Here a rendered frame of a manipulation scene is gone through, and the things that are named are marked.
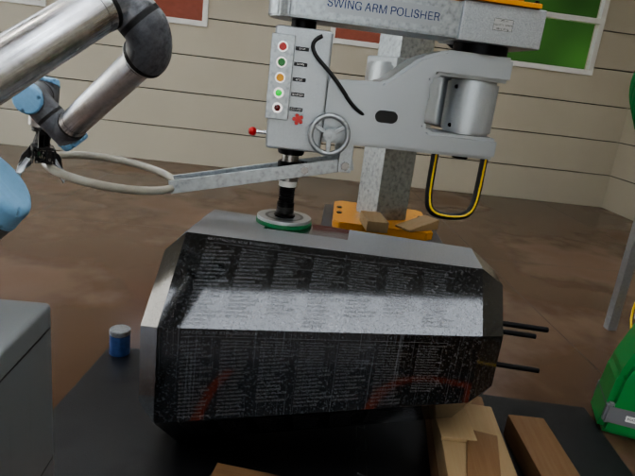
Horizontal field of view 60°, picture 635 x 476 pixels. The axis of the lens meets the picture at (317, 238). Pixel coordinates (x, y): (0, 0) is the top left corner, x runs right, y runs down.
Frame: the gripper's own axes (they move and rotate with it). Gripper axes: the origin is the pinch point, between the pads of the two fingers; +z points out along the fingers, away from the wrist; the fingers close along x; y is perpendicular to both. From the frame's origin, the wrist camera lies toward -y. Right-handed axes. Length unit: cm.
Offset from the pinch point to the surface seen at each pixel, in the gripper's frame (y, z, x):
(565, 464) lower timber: 126, 66, 170
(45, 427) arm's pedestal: 87, 36, -8
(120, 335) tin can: -28, 84, 41
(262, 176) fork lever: 30, -15, 71
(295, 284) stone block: 68, 11, 69
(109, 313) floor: -82, 102, 49
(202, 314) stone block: 61, 23, 41
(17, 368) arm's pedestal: 96, 12, -15
